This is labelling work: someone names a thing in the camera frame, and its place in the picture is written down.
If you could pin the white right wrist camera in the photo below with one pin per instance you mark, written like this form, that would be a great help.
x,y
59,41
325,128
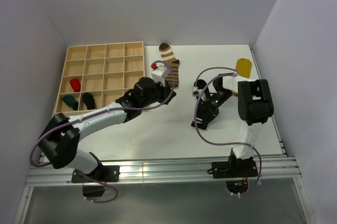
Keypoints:
x,y
196,92

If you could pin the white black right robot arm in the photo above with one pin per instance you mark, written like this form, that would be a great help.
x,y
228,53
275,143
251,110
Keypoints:
x,y
254,106

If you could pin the green rolled sock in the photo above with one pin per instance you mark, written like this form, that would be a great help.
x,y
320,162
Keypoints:
x,y
70,101

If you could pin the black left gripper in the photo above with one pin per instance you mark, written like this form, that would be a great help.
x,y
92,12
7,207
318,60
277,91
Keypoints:
x,y
166,93

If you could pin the brown striped sock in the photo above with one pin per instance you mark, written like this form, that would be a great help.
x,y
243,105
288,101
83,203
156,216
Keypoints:
x,y
167,55

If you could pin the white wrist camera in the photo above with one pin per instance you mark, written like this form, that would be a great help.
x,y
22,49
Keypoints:
x,y
196,92
159,73

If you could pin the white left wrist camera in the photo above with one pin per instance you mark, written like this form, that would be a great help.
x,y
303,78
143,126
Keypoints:
x,y
159,73

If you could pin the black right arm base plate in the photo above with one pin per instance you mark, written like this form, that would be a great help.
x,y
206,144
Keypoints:
x,y
233,169

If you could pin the aluminium frame rail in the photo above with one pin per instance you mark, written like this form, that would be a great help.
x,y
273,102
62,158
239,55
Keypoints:
x,y
163,171

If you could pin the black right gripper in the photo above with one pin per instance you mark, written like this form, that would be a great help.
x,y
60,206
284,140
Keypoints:
x,y
208,113

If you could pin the wooden compartment tray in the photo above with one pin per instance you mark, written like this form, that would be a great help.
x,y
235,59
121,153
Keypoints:
x,y
106,71

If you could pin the yellow sock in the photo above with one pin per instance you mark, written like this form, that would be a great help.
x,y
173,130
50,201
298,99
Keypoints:
x,y
243,67

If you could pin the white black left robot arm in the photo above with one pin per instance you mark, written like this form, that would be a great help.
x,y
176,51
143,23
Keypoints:
x,y
59,140

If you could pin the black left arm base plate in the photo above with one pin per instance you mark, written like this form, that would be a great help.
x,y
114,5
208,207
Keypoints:
x,y
107,173

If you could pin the red rolled sock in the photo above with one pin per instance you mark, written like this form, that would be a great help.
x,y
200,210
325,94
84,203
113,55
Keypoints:
x,y
75,85

